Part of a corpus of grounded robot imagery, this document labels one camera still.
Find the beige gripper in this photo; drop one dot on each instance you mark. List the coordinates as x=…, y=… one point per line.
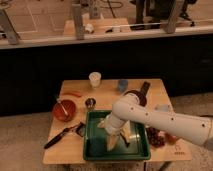
x=112, y=141

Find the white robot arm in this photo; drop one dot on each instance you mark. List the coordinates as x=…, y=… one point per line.
x=197, y=130

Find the purple bowl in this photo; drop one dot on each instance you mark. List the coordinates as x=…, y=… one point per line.
x=141, y=96

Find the red bowl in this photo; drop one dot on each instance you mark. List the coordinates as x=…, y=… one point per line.
x=64, y=110

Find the green plastic tray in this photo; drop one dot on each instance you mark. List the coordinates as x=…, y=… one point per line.
x=137, y=150

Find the small metal cup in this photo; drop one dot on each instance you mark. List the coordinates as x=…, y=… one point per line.
x=90, y=103

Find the bunch of dark grapes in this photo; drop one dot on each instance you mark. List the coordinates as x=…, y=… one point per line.
x=154, y=138

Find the blue plastic cup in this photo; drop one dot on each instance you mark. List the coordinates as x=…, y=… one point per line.
x=122, y=85

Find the orange carrot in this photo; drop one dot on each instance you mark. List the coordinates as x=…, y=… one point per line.
x=73, y=93

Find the dark brown rectangular block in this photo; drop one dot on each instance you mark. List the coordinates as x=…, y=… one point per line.
x=144, y=88

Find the orange fruit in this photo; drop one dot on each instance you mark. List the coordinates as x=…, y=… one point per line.
x=171, y=139

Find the white plastic cup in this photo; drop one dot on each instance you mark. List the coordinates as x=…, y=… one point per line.
x=95, y=79

